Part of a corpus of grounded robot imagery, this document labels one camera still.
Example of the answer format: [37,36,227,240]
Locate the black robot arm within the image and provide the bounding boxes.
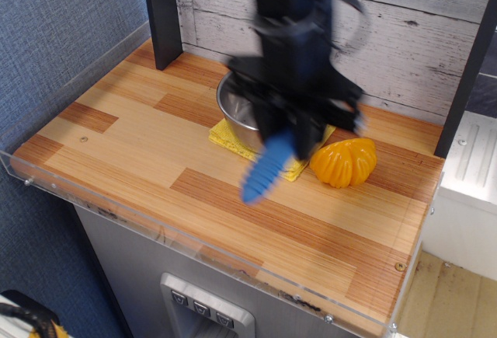
[228,0,363,160]

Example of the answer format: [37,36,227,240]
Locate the blue-handled metal fork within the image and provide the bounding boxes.
[241,128,295,204]

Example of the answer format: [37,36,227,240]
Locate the yellow black object bottom left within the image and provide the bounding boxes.
[1,290,71,338]

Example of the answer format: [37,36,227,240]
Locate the silver toy fridge cabinet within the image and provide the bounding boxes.
[76,207,352,337]

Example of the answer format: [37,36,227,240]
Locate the black vertical frame post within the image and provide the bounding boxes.
[434,0,496,159]

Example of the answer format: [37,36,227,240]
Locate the stainless steel pot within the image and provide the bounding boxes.
[217,71,262,152]

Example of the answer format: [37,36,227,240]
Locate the clear acrylic table guard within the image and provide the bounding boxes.
[7,16,448,337]

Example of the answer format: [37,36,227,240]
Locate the white toy sink unit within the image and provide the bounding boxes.
[422,111,496,280]

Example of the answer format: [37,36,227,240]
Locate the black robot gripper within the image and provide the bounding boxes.
[228,19,363,160]

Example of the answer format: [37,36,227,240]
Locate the yellow folded cloth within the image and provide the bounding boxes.
[208,118,337,183]

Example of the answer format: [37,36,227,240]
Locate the yellow plastic toy pepper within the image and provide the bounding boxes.
[309,138,377,188]

